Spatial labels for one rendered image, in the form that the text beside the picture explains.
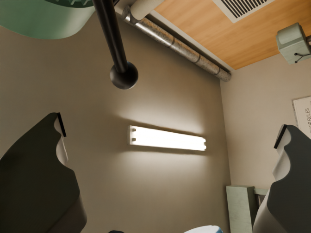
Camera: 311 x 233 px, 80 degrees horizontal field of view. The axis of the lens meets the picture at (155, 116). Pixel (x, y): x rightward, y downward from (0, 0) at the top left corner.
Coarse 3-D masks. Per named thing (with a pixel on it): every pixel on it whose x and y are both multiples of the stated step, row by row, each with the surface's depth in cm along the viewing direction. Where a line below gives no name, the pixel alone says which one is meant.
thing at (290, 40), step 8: (296, 24) 172; (280, 32) 181; (288, 32) 176; (296, 32) 172; (280, 40) 182; (288, 40) 180; (296, 40) 182; (304, 40) 178; (280, 48) 191; (288, 48) 189; (296, 48) 190; (304, 48) 190; (288, 56) 205; (296, 56) 205; (304, 56) 206
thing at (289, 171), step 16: (288, 128) 10; (288, 144) 9; (304, 144) 9; (288, 160) 8; (304, 160) 8; (288, 176) 7; (304, 176) 7; (272, 192) 6; (288, 192) 6; (304, 192) 6; (272, 208) 6; (288, 208) 6; (304, 208) 6; (256, 224) 7; (272, 224) 6; (288, 224) 6; (304, 224) 6
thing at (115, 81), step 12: (96, 0) 13; (108, 0) 13; (96, 12) 14; (108, 12) 14; (108, 24) 15; (108, 36) 16; (120, 36) 17; (120, 48) 18; (120, 60) 19; (120, 72) 21; (132, 72) 22; (120, 84) 22; (132, 84) 22
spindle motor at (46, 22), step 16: (0, 0) 20; (16, 0) 20; (32, 0) 20; (48, 0) 20; (64, 0) 21; (80, 0) 22; (0, 16) 22; (16, 16) 22; (32, 16) 22; (48, 16) 22; (64, 16) 23; (80, 16) 25; (16, 32) 25; (32, 32) 25; (48, 32) 25; (64, 32) 27
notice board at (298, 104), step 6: (306, 96) 243; (294, 102) 252; (300, 102) 247; (306, 102) 242; (294, 108) 251; (300, 108) 246; (306, 108) 241; (294, 114) 250; (300, 114) 245; (306, 114) 240; (300, 120) 244; (306, 120) 239; (300, 126) 243; (306, 126) 238; (306, 132) 237
